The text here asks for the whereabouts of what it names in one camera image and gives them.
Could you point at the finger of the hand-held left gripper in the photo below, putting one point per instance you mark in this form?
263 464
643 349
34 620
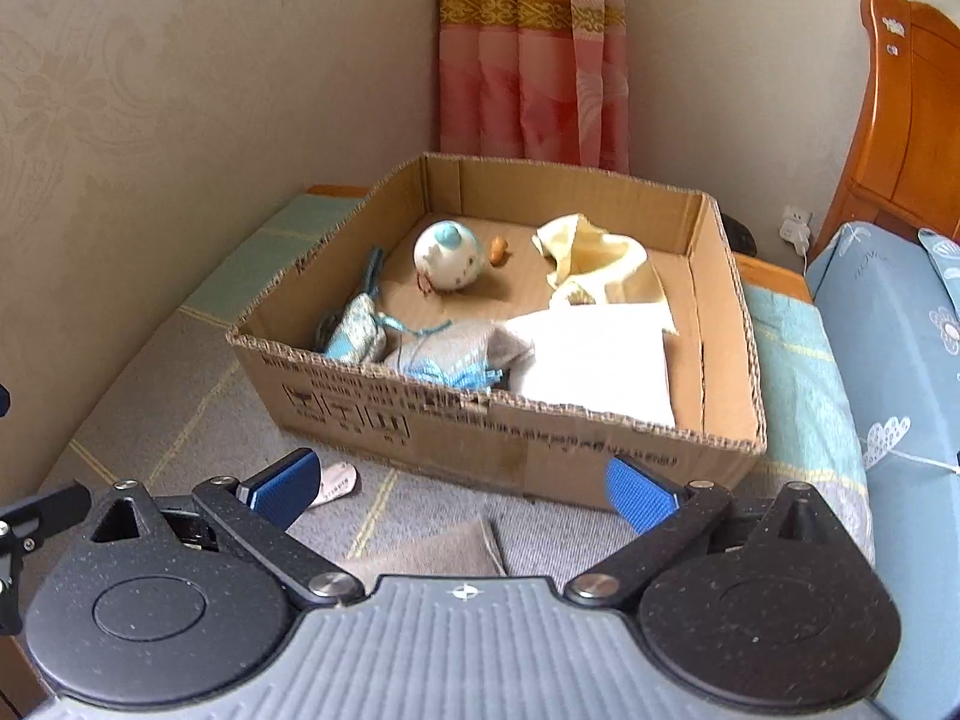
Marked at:
4 400
45 510

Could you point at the black object behind box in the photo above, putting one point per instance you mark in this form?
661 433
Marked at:
741 234

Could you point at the blue floral pillow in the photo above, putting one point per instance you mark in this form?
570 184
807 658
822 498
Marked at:
900 390

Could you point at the white wall charger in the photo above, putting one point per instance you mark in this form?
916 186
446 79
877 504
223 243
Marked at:
795 229

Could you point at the pink striped packet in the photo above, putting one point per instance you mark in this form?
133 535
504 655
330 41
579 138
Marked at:
336 484

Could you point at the pink patterned curtain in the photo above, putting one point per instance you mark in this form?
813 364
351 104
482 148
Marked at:
525 52

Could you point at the white cloth bag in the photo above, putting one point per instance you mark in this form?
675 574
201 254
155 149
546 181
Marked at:
592 360

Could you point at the wooden headboard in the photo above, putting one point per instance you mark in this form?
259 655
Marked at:
900 142

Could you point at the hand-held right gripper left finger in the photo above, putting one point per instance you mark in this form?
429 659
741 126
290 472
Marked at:
281 484

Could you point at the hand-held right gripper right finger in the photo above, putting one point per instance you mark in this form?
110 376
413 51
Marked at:
641 495

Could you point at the small orange object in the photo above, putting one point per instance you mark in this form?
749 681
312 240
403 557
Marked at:
499 249

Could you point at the cream cloth bag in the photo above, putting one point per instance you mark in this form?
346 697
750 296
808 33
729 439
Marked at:
607 262

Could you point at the white round toy blue cap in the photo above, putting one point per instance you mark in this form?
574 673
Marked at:
448 255

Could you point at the grey fabric sachet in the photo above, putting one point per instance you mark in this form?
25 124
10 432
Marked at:
457 341
442 551

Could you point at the brown cardboard box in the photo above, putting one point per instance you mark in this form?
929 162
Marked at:
570 457

